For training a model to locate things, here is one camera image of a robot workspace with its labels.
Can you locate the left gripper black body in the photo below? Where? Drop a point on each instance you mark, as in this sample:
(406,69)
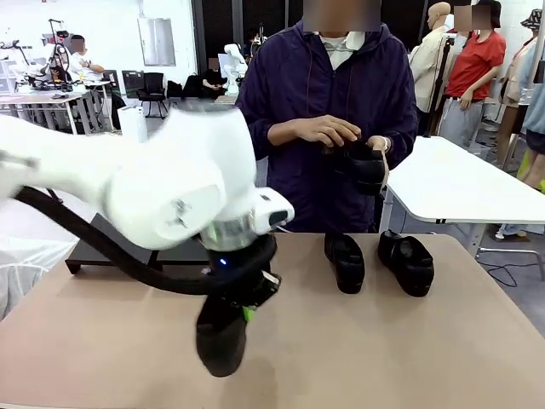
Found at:
(225,264)

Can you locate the black leather loafer shoe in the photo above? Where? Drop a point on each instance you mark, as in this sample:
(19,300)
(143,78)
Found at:
(362,168)
(409,268)
(347,268)
(221,345)

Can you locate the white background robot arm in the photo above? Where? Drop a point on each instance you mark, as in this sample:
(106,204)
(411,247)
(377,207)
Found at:
(234,59)

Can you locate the person's right forearm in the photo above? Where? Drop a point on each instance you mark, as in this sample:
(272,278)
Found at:
(281,133)

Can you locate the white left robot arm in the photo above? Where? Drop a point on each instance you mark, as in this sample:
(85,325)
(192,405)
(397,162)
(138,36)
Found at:
(170,170)

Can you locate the black shoe stand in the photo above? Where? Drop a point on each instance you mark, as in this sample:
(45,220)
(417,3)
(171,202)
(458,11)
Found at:
(98,251)

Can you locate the person's right hand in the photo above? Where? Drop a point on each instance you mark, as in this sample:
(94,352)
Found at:
(323,130)

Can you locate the person's left hand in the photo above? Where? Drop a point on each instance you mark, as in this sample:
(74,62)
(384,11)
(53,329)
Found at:
(376,145)

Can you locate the white air purifier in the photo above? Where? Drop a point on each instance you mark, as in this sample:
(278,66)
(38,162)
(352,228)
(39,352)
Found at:
(130,121)

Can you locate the seated person in black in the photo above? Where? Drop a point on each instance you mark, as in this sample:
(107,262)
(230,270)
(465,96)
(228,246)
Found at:
(213,83)

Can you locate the black tripod pole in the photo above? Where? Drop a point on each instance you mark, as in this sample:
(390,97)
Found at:
(54,195)

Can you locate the black office chair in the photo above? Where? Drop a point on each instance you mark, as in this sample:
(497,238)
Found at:
(153,87)

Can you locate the person in purple jacket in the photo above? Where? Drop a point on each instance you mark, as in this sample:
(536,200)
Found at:
(298,85)

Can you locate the white plastic bag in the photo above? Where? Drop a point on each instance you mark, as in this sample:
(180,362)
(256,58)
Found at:
(25,264)

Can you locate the white wristwatch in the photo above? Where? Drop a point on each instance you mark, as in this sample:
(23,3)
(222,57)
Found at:
(387,145)

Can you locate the black monitor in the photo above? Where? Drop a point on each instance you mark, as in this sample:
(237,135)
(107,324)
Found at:
(132,81)

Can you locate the white folding table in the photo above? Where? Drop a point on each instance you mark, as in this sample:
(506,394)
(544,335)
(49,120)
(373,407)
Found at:
(447,183)

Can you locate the background work desk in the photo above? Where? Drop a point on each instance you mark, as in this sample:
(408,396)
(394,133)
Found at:
(42,100)

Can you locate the seated person in white shirt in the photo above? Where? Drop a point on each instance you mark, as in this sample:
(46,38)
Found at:
(81,64)

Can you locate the mannequin in beige jacket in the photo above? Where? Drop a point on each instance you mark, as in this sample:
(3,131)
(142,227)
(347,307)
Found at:
(428,64)

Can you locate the black tripod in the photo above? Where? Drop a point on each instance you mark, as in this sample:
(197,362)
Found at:
(443,76)

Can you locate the light blue hanging garment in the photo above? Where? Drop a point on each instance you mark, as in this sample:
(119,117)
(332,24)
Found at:
(537,106)

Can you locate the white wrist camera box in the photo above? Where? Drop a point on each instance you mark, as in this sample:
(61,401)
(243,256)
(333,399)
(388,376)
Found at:
(272,204)

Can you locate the grey wall panel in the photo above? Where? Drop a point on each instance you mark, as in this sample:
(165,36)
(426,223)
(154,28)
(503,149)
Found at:
(156,42)

